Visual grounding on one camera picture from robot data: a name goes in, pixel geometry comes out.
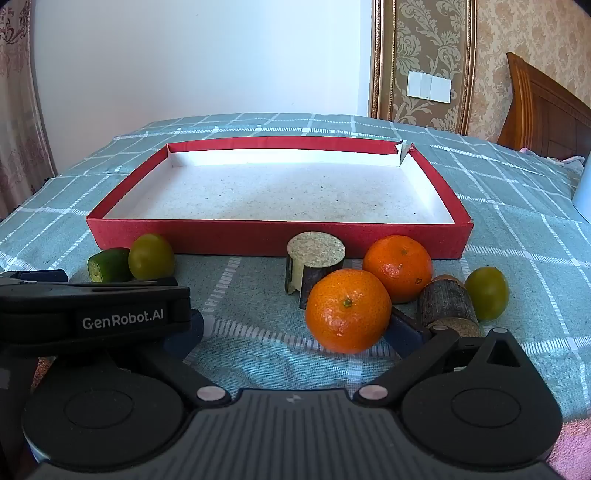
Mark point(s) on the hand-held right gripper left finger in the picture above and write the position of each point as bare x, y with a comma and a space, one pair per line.
187, 334

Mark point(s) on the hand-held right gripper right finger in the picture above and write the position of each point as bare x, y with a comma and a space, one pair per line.
406, 334

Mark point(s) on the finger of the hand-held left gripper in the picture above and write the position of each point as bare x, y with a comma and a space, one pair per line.
46, 276

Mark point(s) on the dark sugarcane piece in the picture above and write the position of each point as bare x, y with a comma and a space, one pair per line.
445, 302
316, 251

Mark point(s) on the orange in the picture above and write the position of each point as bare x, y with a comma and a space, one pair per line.
399, 267
346, 314

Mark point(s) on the green cucumber piece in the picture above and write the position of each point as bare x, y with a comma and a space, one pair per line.
111, 265

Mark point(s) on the green round fruit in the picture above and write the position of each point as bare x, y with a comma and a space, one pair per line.
150, 256
487, 293

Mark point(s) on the red cardboard box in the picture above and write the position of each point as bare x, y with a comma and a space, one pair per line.
231, 237

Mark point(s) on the patterned curtain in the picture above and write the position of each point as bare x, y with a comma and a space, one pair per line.
18, 115

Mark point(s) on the pink cloth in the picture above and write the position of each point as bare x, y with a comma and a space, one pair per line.
572, 447
572, 160

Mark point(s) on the white electric kettle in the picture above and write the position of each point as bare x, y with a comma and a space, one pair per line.
584, 189

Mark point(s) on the wooden headboard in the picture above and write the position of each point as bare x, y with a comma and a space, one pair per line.
540, 110

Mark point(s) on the white wall switch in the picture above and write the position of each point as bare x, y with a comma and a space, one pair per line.
429, 86

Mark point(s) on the gold wall frame moulding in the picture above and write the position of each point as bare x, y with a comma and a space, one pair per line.
384, 69

